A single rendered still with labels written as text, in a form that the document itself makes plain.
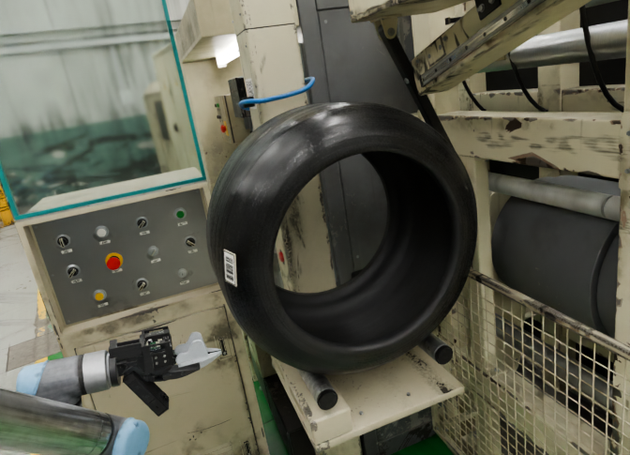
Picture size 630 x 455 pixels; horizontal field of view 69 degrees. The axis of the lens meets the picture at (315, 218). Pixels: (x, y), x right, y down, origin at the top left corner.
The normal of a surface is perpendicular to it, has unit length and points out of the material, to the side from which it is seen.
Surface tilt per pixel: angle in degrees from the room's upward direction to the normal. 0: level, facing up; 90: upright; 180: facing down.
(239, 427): 90
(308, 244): 90
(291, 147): 49
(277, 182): 82
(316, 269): 90
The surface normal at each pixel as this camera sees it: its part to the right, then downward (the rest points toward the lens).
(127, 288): 0.34, 0.22
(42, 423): 0.94, -0.12
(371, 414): -0.15, -0.95
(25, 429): 0.90, 0.08
